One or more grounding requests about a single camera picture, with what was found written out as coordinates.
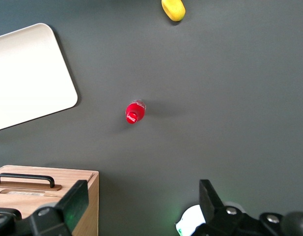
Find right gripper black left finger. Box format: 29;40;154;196
0;179;89;236

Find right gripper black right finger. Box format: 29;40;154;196
199;179;303;236

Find red coke bottle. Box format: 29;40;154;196
125;99;147;125

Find cream rectangular tray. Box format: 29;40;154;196
0;23;79;132

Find white green-printed object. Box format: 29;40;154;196
175;204;206;236

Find light wooden board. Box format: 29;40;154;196
0;165;100;236

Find black box lid handle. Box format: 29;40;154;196
0;173;55;189

